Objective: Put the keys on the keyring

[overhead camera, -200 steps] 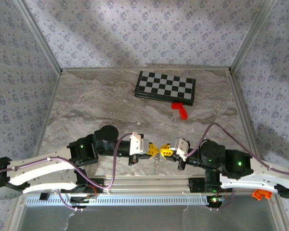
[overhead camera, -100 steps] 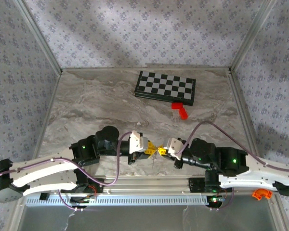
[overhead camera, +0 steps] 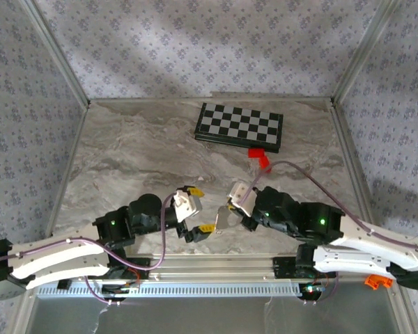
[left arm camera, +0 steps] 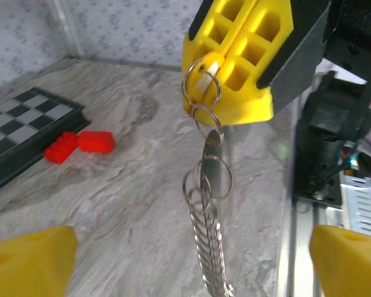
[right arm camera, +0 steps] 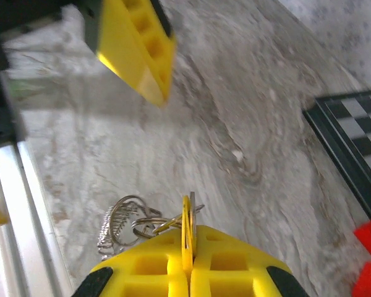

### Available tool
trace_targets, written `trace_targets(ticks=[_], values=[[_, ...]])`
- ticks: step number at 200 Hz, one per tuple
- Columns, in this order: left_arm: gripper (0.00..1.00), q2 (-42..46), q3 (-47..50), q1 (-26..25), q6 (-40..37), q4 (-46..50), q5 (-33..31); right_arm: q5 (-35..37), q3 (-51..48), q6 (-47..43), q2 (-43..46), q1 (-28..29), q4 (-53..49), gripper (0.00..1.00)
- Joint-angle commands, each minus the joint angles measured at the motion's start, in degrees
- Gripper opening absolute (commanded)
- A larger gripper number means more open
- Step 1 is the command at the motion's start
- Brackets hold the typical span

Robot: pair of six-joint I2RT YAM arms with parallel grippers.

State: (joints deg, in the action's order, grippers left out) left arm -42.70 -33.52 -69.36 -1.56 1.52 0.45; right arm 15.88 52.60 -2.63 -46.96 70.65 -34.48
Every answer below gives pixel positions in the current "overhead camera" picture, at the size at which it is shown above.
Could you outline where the aluminium back frame rail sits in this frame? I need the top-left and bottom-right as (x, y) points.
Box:
(88, 90), (335, 106)

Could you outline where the small controller circuit board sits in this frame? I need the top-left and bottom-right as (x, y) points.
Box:
(299, 283), (327, 301)
(102, 282), (141, 297)

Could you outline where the aluminium corner post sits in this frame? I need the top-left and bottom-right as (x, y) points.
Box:
(332, 0), (402, 104)
(20, 0), (92, 107)

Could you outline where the aluminium side frame rail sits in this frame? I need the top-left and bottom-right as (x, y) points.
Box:
(328, 100), (394, 244)

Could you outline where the aluminium front frame rail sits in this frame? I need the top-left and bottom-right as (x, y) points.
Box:
(104, 253), (404, 283)

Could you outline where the folded black white chessboard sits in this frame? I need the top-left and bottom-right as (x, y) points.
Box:
(194, 102), (284, 154)

